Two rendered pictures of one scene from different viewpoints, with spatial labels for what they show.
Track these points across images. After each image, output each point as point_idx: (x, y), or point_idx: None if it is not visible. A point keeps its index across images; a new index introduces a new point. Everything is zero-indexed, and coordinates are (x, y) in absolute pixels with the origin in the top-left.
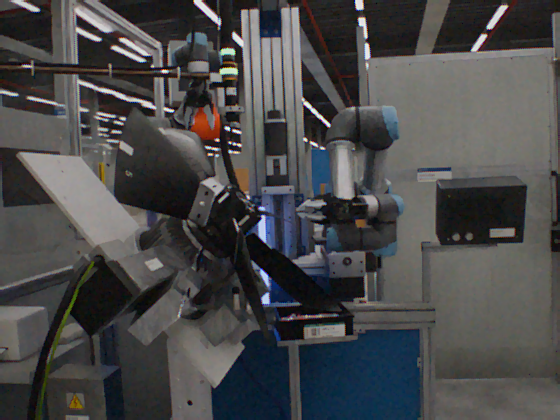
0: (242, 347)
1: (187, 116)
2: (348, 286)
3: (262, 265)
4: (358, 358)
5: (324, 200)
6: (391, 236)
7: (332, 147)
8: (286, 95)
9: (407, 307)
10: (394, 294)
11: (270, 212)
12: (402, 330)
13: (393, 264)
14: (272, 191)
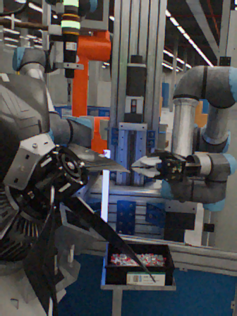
0: (63, 294)
1: (52, 55)
2: (181, 219)
3: (87, 222)
4: (179, 292)
5: (160, 157)
6: (220, 194)
7: (177, 103)
8: (149, 41)
9: (228, 257)
10: (226, 209)
11: (124, 144)
12: (221, 274)
13: (228, 185)
14: (128, 127)
